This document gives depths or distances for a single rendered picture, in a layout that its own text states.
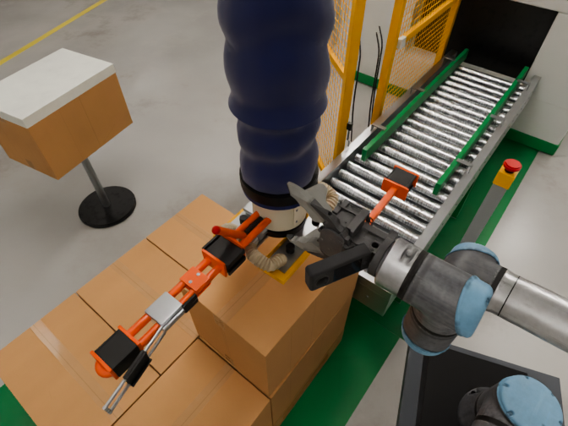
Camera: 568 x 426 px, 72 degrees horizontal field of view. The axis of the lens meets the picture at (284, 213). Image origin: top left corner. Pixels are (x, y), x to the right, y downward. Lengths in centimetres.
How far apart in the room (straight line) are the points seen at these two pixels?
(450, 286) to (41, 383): 162
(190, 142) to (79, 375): 220
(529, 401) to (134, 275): 159
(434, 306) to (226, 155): 282
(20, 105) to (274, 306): 165
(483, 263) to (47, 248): 272
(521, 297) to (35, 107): 216
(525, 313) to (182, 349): 131
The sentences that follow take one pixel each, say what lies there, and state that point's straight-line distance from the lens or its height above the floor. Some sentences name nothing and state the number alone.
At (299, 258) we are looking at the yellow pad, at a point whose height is 113.
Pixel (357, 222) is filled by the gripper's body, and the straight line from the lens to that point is 69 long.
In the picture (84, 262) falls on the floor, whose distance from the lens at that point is 288.
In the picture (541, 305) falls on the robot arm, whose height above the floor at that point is 152.
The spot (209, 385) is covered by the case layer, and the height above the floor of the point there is 54.
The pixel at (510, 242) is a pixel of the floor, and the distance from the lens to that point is 308.
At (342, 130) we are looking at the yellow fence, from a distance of 245.
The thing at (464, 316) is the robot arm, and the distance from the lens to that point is 65.
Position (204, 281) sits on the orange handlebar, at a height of 125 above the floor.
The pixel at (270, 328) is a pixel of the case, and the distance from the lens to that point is 131.
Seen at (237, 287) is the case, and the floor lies 94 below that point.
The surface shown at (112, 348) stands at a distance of 101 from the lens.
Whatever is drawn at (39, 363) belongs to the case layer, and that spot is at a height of 54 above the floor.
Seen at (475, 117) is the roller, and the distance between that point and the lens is 310.
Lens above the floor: 213
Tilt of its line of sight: 49 degrees down
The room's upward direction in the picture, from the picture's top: straight up
